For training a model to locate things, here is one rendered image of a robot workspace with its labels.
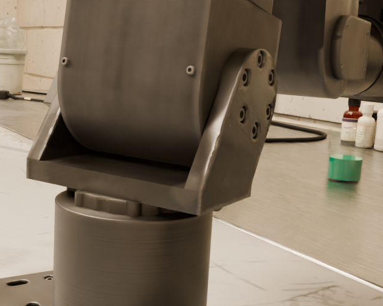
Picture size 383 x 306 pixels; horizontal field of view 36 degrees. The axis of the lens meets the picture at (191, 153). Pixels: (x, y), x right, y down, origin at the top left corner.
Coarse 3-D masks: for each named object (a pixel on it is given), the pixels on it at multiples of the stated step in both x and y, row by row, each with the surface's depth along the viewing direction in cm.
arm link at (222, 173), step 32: (256, 64) 22; (224, 96) 21; (256, 96) 22; (64, 128) 24; (224, 128) 20; (256, 128) 23; (32, 160) 24; (64, 160) 24; (96, 160) 24; (128, 160) 25; (224, 160) 21; (256, 160) 23; (96, 192) 22; (128, 192) 21; (160, 192) 21; (192, 192) 20; (224, 192) 21
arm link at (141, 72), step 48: (96, 0) 23; (144, 0) 22; (192, 0) 20; (240, 0) 22; (96, 48) 23; (144, 48) 21; (192, 48) 20; (96, 96) 23; (144, 96) 21; (192, 96) 20; (96, 144) 25; (144, 144) 23; (192, 144) 21
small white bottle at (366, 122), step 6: (366, 108) 97; (372, 108) 97; (366, 114) 98; (372, 114) 98; (360, 120) 98; (366, 120) 97; (372, 120) 97; (360, 126) 98; (366, 126) 97; (372, 126) 97; (372, 132) 98; (372, 138) 98; (366, 144) 98; (372, 144) 98
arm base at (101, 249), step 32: (64, 192) 24; (64, 224) 22; (96, 224) 21; (128, 224) 20; (160, 224) 21; (192, 224) 22; (64, 256) 22; (96, 256) 21; (128, 256) 21; (160, 256) 21; (192, 256) 22; (0, 288) 30; (32, 288) 30; (64, 288) 22; (96, 288) 21; (128, 288) 21; (160, 288) 21; (192, 288) 22
